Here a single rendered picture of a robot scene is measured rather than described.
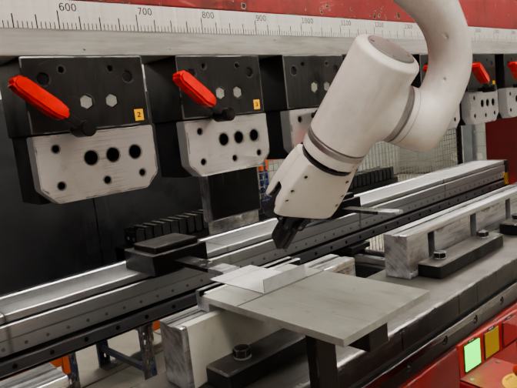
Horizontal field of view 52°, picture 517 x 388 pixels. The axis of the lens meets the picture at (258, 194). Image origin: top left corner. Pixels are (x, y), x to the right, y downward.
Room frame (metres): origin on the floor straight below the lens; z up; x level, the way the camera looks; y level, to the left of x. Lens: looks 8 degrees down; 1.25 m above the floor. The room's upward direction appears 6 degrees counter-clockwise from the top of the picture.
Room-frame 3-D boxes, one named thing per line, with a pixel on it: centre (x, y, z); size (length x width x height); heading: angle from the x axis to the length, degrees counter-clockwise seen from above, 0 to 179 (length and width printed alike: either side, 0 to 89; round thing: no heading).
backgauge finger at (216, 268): (0.94, 0.14, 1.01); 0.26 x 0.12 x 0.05; 41
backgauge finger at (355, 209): (1.26, -0.23, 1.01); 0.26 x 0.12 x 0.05; 41
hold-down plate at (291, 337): (0.79, -0.03, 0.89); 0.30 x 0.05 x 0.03; 131
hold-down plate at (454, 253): (1.17, -0.45, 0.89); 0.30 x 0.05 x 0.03; 131
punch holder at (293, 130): (0.92, -0.09, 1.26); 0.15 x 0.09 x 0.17; 131
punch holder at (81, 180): (0.66, 0.21, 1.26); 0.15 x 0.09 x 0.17; 131
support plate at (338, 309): (0.70, -0.06, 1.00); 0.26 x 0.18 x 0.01; 41
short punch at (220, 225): (0.81, 0.04, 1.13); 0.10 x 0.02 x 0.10; 131
